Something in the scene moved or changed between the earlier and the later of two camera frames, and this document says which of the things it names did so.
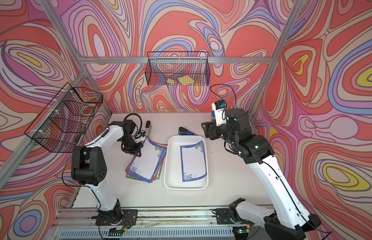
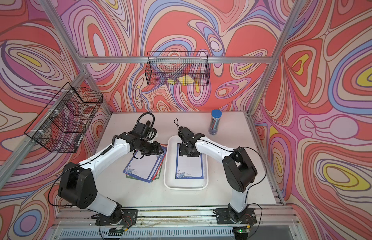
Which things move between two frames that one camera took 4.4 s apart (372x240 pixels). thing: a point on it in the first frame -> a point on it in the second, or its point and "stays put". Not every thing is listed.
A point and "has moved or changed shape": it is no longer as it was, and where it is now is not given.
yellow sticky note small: x=171 y=81 stays put
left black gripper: x=136 y=151 -> x=156 y=149
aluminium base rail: x=186 y=224 stays put
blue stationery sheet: x=145 y=167 stays put
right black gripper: x=210 y=130 -> x=182 y=151
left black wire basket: x=61 y=125 stays put
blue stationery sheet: x=193 y=164 has moved or changed shape
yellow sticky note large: x=185 y=80 stays put
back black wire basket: x=179 y=68 stays put
